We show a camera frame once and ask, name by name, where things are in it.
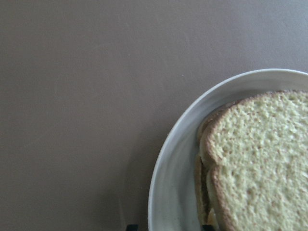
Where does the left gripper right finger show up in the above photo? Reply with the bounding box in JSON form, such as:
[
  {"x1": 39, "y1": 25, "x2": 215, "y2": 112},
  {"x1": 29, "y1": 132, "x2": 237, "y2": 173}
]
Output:
[{"x1": 203, "y1": 225, "x2": 214, "y2": 231}]

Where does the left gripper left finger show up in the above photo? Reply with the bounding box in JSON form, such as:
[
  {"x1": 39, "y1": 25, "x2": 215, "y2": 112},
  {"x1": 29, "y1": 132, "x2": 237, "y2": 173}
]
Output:
[{"x1": 126, "y1": 224, "x2": 138, "y2": 231}]

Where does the white round plate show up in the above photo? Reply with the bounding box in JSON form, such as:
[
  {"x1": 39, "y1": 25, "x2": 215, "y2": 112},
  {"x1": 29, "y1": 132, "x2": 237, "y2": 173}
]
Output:
[{"x1": 148, "y1": 69, "x2": 308, "y2": 231}]

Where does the bread slice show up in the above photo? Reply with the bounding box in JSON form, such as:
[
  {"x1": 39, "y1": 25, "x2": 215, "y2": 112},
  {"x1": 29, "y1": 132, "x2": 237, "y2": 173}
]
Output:
[
  {"x1": 193, "y1": 115, "x2": 218, "y2": 231},
  {"x1": 201, "y1": 91, "x2": 308, "y2": 231}
]

